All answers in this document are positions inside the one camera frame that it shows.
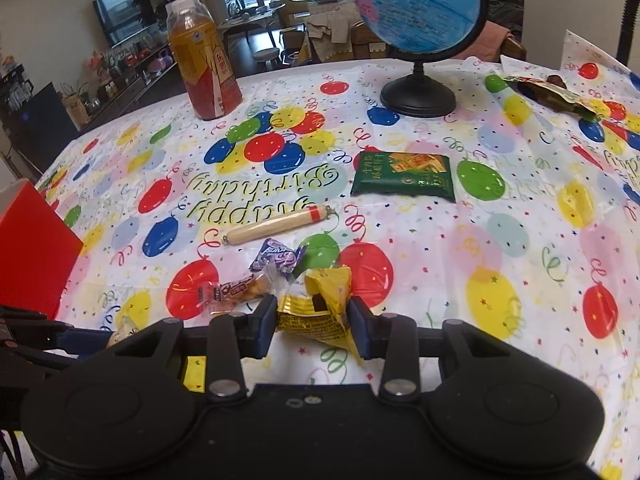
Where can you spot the sausage stick with red band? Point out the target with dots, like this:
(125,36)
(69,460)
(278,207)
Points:
(275,225)

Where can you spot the silver desk lamp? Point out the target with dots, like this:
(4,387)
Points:
(629,25)

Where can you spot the purple candy packet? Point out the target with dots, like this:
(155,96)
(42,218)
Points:
(275,255)

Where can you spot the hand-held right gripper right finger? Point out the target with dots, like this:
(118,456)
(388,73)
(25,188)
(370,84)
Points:
(360,331)

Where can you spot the pink cloth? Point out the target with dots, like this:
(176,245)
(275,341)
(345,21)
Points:
(500,37)

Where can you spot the green cracker packet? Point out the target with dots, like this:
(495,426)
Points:
(400,175)

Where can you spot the round coffee table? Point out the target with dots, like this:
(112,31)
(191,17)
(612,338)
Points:
(250,17)

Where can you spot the clear peanut snack packet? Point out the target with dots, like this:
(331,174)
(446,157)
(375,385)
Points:
(240,291)

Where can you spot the dark tall cabinet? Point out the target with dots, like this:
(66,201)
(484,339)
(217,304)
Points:
(35,120)

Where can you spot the brown paper bag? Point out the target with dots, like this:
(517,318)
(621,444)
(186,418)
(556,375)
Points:
(77,110)

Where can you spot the blue desk globe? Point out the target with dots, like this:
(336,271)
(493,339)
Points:
(415,5)

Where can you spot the red cardboard box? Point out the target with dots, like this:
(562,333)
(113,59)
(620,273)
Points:
(35,255)

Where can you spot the yellow gold snack packet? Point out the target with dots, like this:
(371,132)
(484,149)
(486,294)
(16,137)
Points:
(310,310)

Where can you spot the brown open snack packet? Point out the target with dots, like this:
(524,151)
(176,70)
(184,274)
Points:
(545,92)

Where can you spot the low television cabinet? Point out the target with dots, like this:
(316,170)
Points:
(130,85)

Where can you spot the amber tea bottle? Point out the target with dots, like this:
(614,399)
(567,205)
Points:
(205,65)

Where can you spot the balloon print tablecloth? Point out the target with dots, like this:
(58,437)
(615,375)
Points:
(500,240)

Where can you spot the flat screen television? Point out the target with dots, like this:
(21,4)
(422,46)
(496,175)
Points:
(122,15)

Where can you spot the small round stool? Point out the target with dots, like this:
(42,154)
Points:
(266,54)

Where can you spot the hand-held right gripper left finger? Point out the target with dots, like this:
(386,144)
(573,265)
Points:
(260,331)

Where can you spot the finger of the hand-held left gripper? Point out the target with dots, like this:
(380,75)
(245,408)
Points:
(85,340)
(25,316)

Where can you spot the wooden dining chair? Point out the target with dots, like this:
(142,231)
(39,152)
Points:
(517,45)

